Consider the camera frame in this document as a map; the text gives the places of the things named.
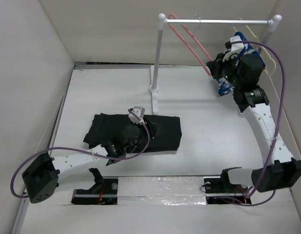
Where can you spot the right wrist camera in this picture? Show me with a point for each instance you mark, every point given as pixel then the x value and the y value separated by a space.
pixel 236 47

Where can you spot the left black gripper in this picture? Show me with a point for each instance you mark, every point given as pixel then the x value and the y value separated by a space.
pixel 152 127

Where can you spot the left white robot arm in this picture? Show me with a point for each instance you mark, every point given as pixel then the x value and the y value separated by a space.
pixel 45 175

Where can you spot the cream plastic hanger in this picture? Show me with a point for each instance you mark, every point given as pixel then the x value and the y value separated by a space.
pixel 265 54

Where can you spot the blue patterned garment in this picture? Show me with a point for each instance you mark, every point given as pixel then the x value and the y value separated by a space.
pixel 224 86

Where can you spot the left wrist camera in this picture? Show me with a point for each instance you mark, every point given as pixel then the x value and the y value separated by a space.
pixel 136 114

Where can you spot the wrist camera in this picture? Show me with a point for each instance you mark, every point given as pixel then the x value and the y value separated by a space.
pixel 136 114
pixel 236 47

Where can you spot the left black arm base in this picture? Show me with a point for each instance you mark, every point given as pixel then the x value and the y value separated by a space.
pixel 103 192

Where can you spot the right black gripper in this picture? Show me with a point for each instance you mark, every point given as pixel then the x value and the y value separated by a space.
pixel 214 65

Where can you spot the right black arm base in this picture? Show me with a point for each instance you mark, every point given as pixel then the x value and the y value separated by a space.
pixel 219 185

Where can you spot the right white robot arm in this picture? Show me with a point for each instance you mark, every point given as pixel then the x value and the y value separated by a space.
pixel 280 168

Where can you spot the white clothes rack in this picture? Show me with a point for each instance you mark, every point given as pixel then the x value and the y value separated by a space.
pixel 172 19

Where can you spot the black trousers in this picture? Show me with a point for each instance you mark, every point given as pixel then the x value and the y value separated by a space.
pixel 105 127

